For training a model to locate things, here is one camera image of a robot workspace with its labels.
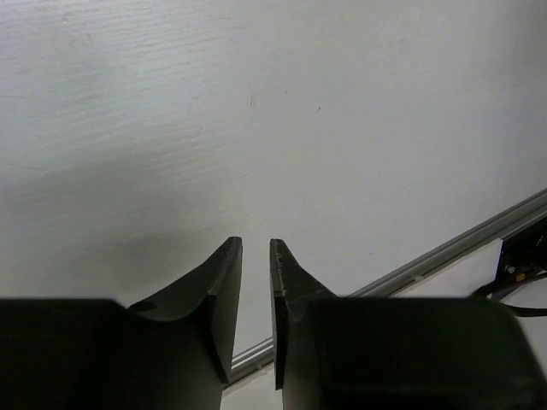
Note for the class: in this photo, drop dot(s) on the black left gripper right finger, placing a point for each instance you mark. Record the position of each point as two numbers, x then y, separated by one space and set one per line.
291 289

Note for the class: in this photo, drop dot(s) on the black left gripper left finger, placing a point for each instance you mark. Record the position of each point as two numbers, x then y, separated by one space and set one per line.
208 296

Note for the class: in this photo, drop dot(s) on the aluminium table edge rail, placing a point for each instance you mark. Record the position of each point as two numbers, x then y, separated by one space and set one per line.
501 226

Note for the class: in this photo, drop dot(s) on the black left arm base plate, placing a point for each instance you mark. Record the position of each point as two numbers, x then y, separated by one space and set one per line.
522 261

